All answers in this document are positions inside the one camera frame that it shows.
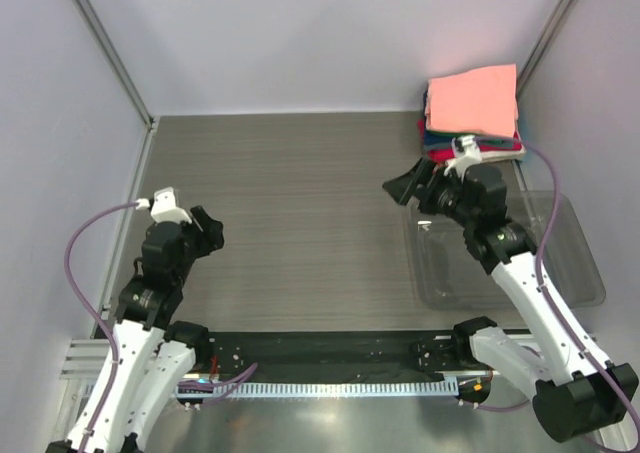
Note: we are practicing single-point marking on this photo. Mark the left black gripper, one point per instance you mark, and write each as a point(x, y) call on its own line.
point(210, 236)

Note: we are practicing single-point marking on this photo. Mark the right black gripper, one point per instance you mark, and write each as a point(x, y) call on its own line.
point(403, 188)

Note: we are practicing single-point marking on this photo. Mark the salmon pink t-shirt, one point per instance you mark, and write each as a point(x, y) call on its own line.
point(481, 101)

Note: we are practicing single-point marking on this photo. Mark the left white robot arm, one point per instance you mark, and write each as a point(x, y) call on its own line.
point(149, 351)

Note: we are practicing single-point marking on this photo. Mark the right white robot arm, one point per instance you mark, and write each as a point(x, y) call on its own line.
point(573, 385)

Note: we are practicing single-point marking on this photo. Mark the folded red t-shirt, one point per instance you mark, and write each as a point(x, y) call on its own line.
point(439, 155)

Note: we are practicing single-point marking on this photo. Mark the folded blue t-shirt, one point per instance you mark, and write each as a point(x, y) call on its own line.
point(428, 137)

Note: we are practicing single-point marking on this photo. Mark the folded green t-shirt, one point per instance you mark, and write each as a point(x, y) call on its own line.
point(452, 135)

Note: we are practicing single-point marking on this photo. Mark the folded cream t-shirt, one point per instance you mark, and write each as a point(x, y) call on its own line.
point(494, 156)

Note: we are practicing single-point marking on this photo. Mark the clear plastic bin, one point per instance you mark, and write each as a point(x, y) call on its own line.
point(446, 276)

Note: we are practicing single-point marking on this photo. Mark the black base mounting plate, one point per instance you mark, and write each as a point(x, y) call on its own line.
point(332, 352)

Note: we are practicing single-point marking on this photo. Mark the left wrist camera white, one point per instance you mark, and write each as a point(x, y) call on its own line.
point(163, 206)

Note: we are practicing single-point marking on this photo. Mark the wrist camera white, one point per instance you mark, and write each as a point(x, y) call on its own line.
point(163, 206)
point(466, 154)

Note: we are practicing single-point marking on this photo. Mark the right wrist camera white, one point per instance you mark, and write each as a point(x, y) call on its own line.
point(466, 154)

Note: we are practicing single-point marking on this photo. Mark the aluminium front rail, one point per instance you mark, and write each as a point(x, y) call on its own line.
point(84, 359)

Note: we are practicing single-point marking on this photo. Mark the right aluminium frame post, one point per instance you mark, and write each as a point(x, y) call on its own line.
point(552, 28)

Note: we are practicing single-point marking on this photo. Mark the aluminium frame post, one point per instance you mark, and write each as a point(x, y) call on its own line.
point(552, 28)
point(105, 44)

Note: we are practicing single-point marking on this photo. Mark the white slotted cable duct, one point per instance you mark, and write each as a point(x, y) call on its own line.
point(446, 387)

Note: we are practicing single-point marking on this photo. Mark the left aluminium frame post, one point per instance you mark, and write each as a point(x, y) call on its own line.
point(105, 44)

